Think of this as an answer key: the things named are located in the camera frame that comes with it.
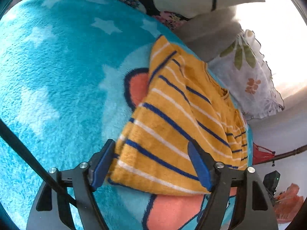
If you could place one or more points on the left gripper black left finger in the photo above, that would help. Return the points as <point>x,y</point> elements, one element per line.
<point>52,210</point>

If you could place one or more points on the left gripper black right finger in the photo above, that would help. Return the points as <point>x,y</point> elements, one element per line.
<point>253,208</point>

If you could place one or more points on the yellow striped knit sweater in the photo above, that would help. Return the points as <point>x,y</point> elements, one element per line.
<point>183,103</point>

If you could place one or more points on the black device with green light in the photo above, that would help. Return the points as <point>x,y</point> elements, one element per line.
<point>270,182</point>

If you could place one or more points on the red cloth item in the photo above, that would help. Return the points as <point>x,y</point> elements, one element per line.
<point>261,154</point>

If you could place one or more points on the white leaf print pillow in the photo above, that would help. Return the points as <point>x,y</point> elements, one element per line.
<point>242,70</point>

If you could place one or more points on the teal cartoon fleece blanket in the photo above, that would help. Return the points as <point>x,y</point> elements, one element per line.
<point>63,87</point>

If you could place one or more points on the dark wooden rail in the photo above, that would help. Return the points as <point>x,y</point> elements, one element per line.
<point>285,155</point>

